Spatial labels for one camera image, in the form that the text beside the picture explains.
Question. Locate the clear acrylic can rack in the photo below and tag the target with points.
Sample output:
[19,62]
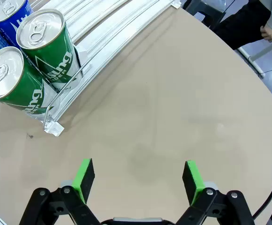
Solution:
[117,30]

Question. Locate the person's left hand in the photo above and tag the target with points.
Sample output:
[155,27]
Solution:
[270,34]

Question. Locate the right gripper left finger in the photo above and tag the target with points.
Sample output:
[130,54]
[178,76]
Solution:
[79,201]

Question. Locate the black plastic stool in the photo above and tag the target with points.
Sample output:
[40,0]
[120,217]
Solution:
[196,7]

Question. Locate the green Chilsung cider can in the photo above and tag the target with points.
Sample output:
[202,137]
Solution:
[25,91]
[53,56]

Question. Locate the white table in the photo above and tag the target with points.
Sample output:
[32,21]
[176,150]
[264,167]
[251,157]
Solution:
[244,54]

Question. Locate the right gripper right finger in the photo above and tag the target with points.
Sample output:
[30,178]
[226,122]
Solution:
[196,204]

